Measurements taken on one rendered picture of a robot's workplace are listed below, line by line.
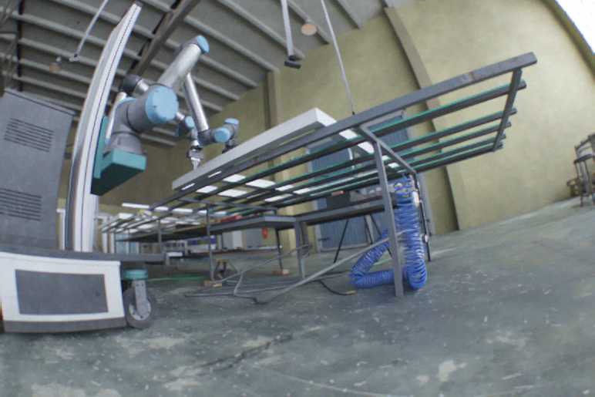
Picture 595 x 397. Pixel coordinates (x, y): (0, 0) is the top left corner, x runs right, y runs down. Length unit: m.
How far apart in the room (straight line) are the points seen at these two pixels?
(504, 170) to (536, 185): 1.07
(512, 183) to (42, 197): 8.05
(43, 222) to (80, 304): 0.30
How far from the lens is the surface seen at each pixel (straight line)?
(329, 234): 8.60
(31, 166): 1.04
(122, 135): 1.14
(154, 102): 1.03
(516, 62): 1.16
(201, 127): 1.61
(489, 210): 7.54
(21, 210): 1.01
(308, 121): 1.19
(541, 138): 8.20
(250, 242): 11.24
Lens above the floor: 0.32
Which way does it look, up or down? 16 degrees up
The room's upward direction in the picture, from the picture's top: 7 degrees counter-clockwise
